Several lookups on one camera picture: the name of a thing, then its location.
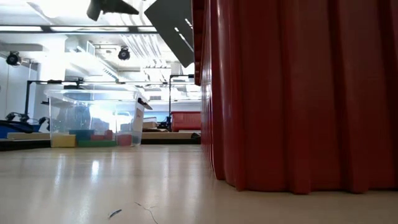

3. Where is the grey slotted divider panel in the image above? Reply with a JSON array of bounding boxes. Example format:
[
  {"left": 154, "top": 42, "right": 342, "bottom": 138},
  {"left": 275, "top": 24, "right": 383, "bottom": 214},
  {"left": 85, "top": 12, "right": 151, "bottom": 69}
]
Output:
[{"left": 144, "top": 0, "right": 195, "bottom": 68}]

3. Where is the red plastic bin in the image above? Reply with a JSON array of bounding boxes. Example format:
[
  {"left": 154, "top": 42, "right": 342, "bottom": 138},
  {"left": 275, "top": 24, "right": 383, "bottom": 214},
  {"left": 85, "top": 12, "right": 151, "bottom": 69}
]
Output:
[{"left": 192, "top": 0, "right": 398, "bottom": 195}]

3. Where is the black ceiling spotlight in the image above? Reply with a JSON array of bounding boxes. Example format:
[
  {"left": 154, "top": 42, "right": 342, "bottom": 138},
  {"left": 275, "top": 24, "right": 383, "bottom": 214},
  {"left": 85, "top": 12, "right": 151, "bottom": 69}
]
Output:
[
  {"left": 6, "top": 51, "right": 22, "bottom": 67},
  {"left": 118, "top": 46, "right": 131, "bottom": 61}
]

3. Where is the clear plastic container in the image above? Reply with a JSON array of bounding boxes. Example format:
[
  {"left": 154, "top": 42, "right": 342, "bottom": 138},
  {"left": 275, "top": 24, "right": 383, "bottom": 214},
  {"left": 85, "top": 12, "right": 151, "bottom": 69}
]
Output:
[{"left": 43, "top": 88, "right": 153, "bottom": 148}]

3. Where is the cardboard box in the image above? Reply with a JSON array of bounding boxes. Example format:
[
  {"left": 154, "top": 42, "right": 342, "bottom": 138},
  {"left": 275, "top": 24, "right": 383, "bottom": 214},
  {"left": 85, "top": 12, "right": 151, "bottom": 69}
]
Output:
[{"left": 142, "top": 116, "right": 169, "bottom": 133}]

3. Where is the long red block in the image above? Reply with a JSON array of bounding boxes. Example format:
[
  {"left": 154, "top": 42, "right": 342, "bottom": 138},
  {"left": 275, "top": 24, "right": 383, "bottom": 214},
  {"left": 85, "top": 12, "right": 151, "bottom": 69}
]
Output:
[{"left": 90, "top": 129, "right": 113, "bottom": 141}]

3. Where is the green block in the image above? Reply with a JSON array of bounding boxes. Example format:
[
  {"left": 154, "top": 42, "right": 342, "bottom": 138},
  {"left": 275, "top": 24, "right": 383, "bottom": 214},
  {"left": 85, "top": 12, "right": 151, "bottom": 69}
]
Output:
[{"left": 77, "top": 139, "right": 118, "bottom": 148}]

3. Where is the red background bin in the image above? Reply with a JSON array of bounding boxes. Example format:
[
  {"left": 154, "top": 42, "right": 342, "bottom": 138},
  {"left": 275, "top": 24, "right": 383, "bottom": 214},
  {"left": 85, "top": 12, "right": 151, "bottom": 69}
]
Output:
[{"left": 170, "top": 111, "right": 202, "bottom": 133}]

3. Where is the yellow block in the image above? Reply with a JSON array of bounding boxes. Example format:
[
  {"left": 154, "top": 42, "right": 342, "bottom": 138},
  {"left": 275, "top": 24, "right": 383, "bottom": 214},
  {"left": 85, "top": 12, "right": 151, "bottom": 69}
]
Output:
[{"left": 51, "top": 133, "right": 77, "bottom": 148}]

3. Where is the light wooden desk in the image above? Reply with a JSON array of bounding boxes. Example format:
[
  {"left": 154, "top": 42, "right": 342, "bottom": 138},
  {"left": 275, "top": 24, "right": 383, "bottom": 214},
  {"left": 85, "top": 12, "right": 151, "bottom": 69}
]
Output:
[{"left": 6, "top": 130, "right": 201, "bottom": 140}]

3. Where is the blue background object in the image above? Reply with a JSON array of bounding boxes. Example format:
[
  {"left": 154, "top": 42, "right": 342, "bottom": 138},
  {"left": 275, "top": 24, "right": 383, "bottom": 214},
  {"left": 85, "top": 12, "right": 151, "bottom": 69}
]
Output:
[{"left": 0, "top": 111, "right": 50, "bottom": 139}]

